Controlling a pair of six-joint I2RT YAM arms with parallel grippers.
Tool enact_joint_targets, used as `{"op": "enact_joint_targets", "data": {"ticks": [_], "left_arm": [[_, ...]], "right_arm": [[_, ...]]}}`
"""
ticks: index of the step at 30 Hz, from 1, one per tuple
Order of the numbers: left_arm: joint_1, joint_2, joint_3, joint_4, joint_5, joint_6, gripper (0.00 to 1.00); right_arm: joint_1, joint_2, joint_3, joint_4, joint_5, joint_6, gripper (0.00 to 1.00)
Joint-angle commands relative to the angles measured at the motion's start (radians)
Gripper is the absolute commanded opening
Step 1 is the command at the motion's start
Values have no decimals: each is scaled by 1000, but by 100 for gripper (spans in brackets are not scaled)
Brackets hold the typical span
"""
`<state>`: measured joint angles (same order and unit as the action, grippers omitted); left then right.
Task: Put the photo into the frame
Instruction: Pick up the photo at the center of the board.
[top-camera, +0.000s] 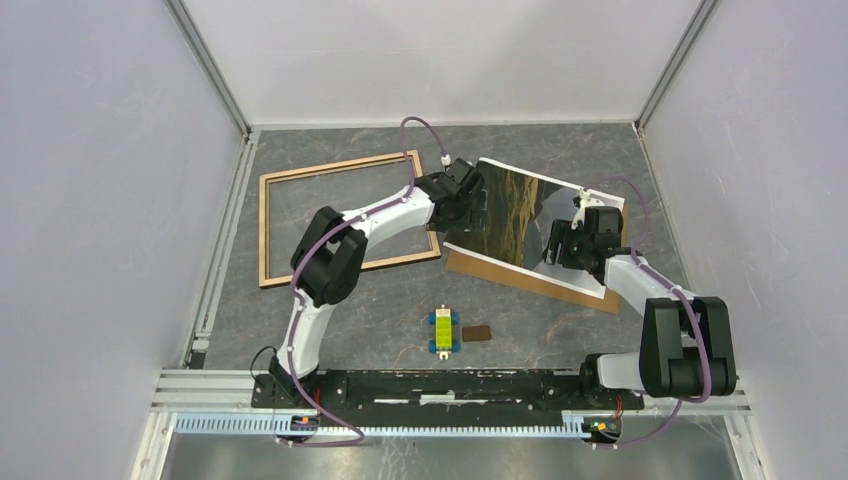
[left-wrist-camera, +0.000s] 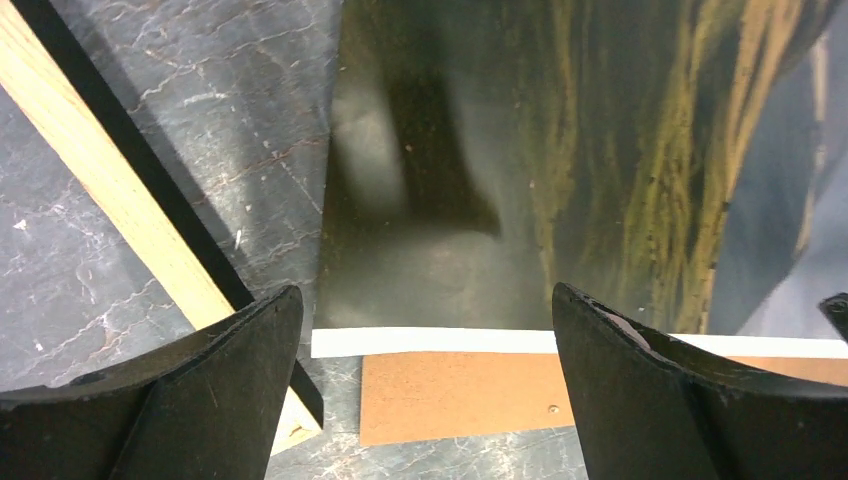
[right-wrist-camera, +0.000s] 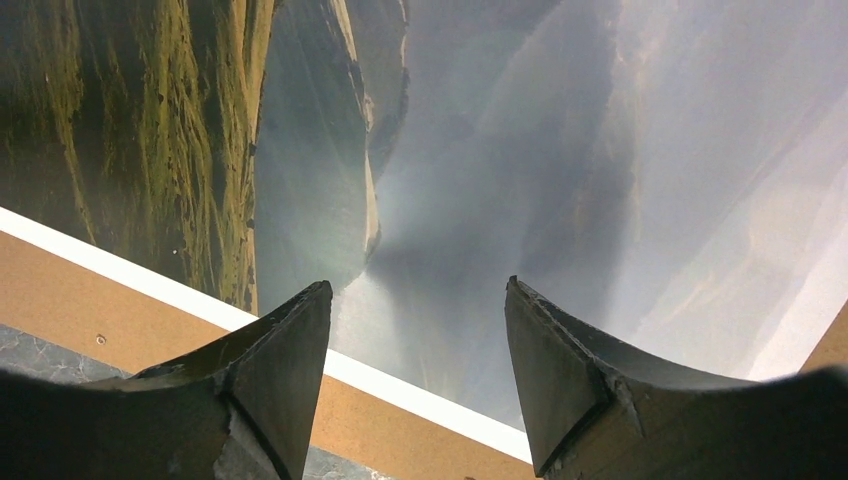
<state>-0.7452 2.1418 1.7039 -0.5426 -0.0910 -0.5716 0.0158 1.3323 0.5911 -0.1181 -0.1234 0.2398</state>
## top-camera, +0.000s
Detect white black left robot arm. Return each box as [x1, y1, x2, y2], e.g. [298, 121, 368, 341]
[269, 159, 486, 408]

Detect light blue toothed strip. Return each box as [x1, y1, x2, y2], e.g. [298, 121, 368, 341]
[173, 413, 598, 439]

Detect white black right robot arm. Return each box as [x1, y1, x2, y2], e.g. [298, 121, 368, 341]
[543, 206, 737, 408]

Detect light wooden picture frame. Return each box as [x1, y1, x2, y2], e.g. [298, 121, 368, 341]
[258, 152, 441, 289]

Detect landscape photo print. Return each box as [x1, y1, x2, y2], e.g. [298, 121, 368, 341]
[444, 157, 607, 307]

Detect brown frame backing board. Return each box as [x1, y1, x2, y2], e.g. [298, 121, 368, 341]
[444, 201, 619, 313]

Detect yellow green toy car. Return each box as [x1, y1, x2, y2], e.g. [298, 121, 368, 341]
[428, 304, 460, 361]

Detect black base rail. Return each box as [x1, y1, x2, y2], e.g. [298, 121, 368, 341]
[251, 369, 645, 430]

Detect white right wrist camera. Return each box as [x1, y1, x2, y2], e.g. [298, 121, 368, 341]
[571, 188, 605, 229]

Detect small brown block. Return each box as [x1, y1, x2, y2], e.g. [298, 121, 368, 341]
[461, 325, 492, 342]

